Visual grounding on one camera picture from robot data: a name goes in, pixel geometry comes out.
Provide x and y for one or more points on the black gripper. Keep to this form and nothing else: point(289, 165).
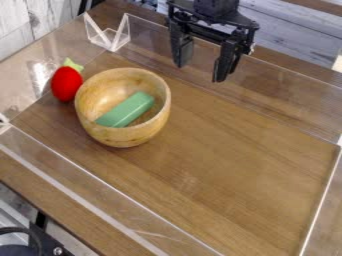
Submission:
point(213, 20)

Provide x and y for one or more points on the green rectangular block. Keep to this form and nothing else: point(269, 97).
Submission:
point(128, 111)

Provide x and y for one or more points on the brown wooden bowl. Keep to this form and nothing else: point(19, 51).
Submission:
point(109, 88)

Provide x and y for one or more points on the clear acrylic corner bracket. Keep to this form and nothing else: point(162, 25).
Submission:
point(112, 39)

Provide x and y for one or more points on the clear acrylic tray wall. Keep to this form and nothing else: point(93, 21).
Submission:
point(240, 176)

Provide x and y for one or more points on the black table clamp mount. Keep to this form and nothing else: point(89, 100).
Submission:
point(52, 246)

